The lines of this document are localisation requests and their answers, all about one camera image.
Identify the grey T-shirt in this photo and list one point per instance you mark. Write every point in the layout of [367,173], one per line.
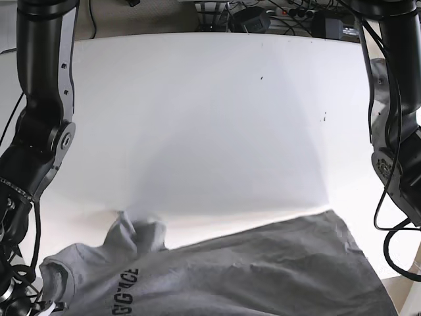
[304,266]

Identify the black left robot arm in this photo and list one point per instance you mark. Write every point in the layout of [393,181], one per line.
[390,37]

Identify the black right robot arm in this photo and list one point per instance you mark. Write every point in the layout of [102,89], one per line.
[43,134]

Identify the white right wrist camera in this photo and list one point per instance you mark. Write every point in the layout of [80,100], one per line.
[47,308]

